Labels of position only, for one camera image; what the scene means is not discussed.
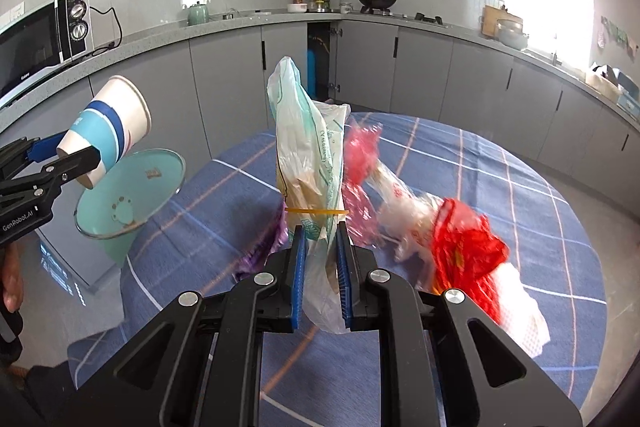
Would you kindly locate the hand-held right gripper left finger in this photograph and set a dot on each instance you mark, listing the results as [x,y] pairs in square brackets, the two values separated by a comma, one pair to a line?
[298,277]

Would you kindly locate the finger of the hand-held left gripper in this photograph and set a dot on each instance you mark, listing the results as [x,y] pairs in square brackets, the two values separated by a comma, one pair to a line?
[42,148]
[75,164]

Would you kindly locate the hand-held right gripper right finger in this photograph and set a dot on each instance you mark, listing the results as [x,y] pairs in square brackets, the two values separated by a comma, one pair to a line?
[342,277]

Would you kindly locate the purple foil wrapper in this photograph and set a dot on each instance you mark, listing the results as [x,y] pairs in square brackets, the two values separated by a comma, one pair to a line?
[255,257]

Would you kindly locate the white blue paper cup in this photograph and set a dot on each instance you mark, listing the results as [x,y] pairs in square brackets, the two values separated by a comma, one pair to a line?
[110,117]

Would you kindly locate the mint green metal bin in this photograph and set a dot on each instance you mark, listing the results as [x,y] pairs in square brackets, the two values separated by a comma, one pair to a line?
[130,197]

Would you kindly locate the red plastic bag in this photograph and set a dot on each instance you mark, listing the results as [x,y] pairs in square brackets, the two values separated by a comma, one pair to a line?
[465,247]

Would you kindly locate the clear green-printed plastic bag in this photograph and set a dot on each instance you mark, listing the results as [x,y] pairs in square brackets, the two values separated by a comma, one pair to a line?
[300,147]

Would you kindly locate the person's left hand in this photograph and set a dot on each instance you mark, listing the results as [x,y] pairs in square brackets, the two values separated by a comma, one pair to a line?
[12,282]

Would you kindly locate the clear red-printed wrapper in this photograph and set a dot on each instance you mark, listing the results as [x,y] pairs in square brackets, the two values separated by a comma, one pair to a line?
[405,207]

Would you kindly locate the silver black microwave oven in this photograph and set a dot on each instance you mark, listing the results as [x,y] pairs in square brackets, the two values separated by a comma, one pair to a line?
[30,52]

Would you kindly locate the pink plastic wrapper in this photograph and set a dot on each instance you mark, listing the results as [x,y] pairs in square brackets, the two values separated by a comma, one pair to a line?
[360,157]

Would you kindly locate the blue checked tablecloth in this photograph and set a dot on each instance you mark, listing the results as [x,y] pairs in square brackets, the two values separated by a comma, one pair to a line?
[500,187]

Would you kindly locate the green ceramic teapot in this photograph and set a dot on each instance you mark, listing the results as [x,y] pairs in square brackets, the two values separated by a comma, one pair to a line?
[198,14]

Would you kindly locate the grey base cabinets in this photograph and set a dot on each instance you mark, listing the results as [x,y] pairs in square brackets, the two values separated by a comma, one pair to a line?
[425,72]

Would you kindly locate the white bowl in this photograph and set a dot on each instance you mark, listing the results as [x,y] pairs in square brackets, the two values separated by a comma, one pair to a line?
[296,8]

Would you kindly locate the small white jar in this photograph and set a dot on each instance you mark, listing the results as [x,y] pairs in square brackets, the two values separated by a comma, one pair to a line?
[345,7]

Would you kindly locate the black gas stove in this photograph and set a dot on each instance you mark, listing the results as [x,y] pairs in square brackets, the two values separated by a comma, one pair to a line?
[425,18]

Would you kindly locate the grey metal pot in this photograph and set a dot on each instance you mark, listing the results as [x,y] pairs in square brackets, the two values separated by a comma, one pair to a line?
[512,38]

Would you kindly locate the wooden cutting board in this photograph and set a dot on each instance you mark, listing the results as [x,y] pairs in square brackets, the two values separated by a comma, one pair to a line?
[492,14]

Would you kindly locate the metal sink faucet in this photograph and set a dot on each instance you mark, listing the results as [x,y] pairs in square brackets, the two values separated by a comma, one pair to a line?
[555,54]

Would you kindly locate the white dish basket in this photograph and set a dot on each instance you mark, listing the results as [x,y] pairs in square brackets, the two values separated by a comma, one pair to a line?
[602,82]

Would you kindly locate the bright kitchen window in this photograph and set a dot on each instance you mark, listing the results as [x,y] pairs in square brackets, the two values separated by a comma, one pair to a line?
[550,7]

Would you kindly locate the pale blue plastic container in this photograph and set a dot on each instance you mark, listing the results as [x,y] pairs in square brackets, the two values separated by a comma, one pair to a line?
[630,89]

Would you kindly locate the hanging kitchen cloths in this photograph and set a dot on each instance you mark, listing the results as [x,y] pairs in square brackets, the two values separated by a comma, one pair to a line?
[620,34]

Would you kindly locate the white wall socket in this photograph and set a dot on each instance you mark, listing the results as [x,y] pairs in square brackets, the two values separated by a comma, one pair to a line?
[10,14]

